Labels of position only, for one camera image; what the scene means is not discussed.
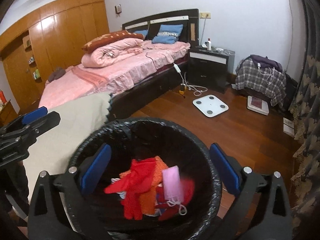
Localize wooden wardrobe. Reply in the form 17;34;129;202
1;0;109;112

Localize orange knitted cloth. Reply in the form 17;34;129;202
119;156;168;220

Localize white cable on floor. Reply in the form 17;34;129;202
173;63;208;97

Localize blue pillow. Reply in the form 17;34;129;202
133;29;149;40
151;24;183;44

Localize white bathroom scale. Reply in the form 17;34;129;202
193;95;229;118

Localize black bed headboard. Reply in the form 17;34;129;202
122;9;200;47

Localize wooden sideboard cabinet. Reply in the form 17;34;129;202
0;100;18;127

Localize grey clothes on bed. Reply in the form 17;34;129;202
48;67;66;82

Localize black white nightstand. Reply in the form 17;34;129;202
187;46;235;93

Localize patterned dark curtain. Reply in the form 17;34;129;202
290;55;320;230

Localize bed with pink sheet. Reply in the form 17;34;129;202
39;40;191;109

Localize white box on floor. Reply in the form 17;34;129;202
247;95;269;116

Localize wall power socket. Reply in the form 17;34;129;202
199;12;211;19

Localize white bottle on nightstand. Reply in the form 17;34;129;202
207;38;212;51

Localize dark purple garment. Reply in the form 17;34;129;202
250;54;283;72

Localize red cloth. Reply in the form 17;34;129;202
104;156;195;221

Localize plaid cloth covered chair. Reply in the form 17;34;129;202
235;57;286;108

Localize red thermos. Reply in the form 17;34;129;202
0;90;7;104

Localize pink face mask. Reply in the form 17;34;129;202
162;166;187;216

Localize brown patterned blanket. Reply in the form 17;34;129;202
81;30;144;54

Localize beige table cloth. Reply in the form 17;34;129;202
23;92;111;199

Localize black lined trash bin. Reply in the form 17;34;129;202
68;118;221;239

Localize folded pink quilt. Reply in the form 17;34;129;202
81;38;144;68

